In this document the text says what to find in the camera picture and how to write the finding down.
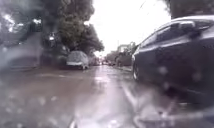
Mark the row of parked vehicles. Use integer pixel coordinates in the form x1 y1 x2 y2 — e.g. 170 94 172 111
102 42 139 68

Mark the covered grey car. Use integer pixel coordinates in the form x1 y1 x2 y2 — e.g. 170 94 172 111
65 50 90 71

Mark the row of trees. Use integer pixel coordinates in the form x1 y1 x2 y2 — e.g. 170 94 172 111
0 0 105 68

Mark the dark car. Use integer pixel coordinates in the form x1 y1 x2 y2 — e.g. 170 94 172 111
130 14 214 105

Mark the tree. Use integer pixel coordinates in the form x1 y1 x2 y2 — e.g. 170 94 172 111
162 0 214 20

